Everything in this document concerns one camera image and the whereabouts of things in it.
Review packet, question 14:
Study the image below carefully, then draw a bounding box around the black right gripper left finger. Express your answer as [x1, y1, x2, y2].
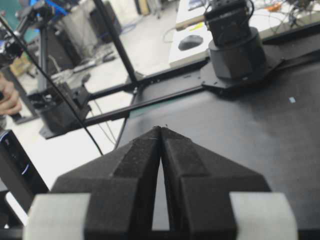
[23, 126, 161, 240]

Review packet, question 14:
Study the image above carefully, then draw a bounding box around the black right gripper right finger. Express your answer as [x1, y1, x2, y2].
[161, 127, 299, 240]

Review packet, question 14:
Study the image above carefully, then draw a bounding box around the black right robot arm base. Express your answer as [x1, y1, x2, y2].
[200, 0, 285, 96]

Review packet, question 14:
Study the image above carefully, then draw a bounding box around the black left robot arm base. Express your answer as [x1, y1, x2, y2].
[34, 82, 91, 140]

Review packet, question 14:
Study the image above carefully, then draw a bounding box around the bare human hand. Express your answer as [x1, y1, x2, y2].
[0, 73, 22, 115]

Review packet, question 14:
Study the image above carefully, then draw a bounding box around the black device with blue light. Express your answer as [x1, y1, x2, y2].
[0, 129, 50, 198]

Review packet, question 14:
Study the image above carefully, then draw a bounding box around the small blue tape mark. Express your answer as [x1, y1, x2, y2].
[289, 97, 296, 104]

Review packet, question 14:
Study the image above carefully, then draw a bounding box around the white side table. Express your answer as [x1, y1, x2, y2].
[168, 0, 320, 68]

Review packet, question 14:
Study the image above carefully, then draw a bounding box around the black computer mouse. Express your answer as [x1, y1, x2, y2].
[178, 35, 204, 51]

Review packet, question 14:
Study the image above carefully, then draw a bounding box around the black aluminium frame rail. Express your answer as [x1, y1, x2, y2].
[83, 22, 320, 127]

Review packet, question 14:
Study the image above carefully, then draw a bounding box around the thin black cable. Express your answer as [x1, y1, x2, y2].
[0, 16, 104, 156]

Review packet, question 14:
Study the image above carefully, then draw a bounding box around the black diagonal frame strut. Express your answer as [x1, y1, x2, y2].
[93, 0, 138, 83]

